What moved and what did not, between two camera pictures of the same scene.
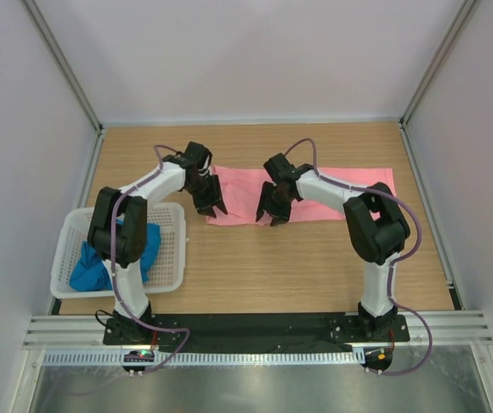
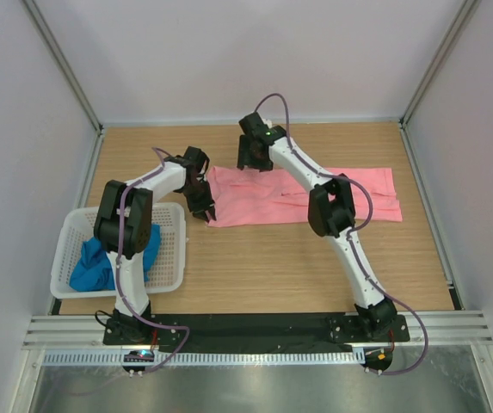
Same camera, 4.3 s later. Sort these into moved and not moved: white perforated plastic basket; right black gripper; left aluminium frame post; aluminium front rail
Moved: right black gripper
Not moved: aluminium front rail; white perforated plastic basket; left aluminium frame post
